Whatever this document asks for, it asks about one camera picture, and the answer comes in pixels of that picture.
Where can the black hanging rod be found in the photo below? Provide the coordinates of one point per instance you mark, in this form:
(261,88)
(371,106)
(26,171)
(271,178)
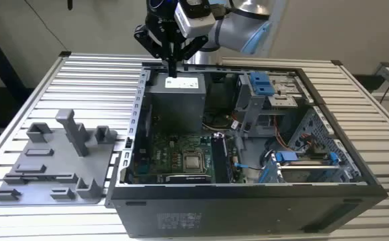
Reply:
(70,5)

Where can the grey parts rack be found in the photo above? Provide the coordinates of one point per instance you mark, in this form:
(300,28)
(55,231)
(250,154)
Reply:
(61,160)

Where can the green motherboard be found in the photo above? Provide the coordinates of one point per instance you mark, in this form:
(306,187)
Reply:
(167,150)

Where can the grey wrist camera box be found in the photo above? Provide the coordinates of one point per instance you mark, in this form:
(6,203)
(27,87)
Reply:
(194,22)

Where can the silver drive cage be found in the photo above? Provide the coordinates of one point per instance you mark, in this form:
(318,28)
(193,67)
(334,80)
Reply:
(282,100)

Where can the grey power supply unit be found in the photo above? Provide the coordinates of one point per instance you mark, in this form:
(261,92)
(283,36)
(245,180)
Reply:
(178,108)

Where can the blue disk carrier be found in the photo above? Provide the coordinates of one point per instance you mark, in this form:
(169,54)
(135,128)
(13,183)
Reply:
(286,156)
(259,82)

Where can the installed RAM stick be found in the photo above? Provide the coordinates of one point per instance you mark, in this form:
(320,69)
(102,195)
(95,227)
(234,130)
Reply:
(222,160)

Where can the silver CPU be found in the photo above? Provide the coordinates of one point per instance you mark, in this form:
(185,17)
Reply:
(194,163)

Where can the black PC case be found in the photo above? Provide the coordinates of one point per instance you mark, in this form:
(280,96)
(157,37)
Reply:
(214,216)

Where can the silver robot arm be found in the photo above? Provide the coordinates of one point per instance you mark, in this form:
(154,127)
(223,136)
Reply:
(235,25)

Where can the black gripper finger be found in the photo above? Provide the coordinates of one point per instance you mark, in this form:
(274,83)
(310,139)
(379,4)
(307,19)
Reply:
(147,37)
(197,46)

